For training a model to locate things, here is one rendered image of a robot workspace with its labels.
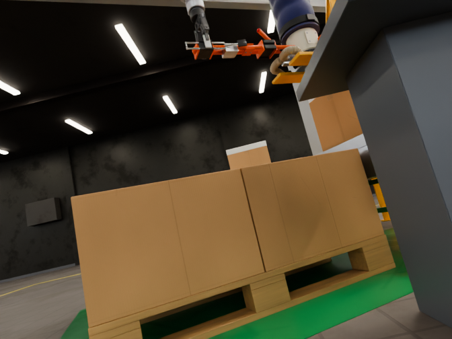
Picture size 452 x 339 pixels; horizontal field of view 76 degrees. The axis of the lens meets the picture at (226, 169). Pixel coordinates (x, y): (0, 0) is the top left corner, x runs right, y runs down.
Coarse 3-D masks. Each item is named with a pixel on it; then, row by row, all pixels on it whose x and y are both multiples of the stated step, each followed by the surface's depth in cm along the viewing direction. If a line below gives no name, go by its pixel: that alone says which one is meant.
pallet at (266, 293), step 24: (384, 240) 126; (312, 264) 160; (360, 264) 124; (384, 264) 123; (216, 288) 100; (240, 288) 145; (264, 288) 105; (312, 288) 116; (336, 288) 114; (144, 312) 91; (168, 312) 132; (240, 312) 107; (264, 312) 103; (96, 336) 86; (120, 336) 88; (168, 336) 99; (192, 336) 94
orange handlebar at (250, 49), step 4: (248, 44) 149; (252, 44) 149; (240, 48) 147; (244, 48) 148; (248, 48) 148; (252, 48) 148; (256, 48) 150; (260, 48) 151; (280, 48) 156; (284, 48) 156; (192, 52) 141; (216, 52) 146; (220, 52) 146; (240, 52) 151; (244, 52) 150; (248, 52) 151; (252, 52) 153; (256, 52) 154; (276, 52) 159
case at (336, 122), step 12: (324, 96) 168; (336, 96) 159; (348, 96) 151; (312, 108) 180; (324, 108) 170; (336, 108) 160; (348, 108) 152; (324, 120) 171; (336, 120) 162; (348, 120) 153; (324, 132) 173; (336, 132) 163; (348, 132) 155; (360, 132) 147; (324, 144) 175; (336, 144) 165
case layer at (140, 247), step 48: (96, 192) 95; (144, 192) 100; (192, 192) 105; (240, 192) 111; (288, 192) 117; (336, 192) 124; (96, 240) 92; (144, 240) 96; (192, 240) 101; (240, 240) 106; (288, 240) 112; (336, 240) 119; (96, 288) 89; (144, 288) 93; (192, 288) 97
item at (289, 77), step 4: (288, 72) 162; (292, 72) 163; (296, 72) 164; (300, 72) 165; (304, 72) 166; (276, 76) 164; (280, 76) 161; (284, 76) 162; (288, 76) 163; (292, 76) 164; (296, 76) 166; (300, 76) 167; (276, 80) 165; (280, 80) 166; (284, 80) 167; (288, 80) 168; (292, 80) 170; (296, 80) 171; (300, 80) 172
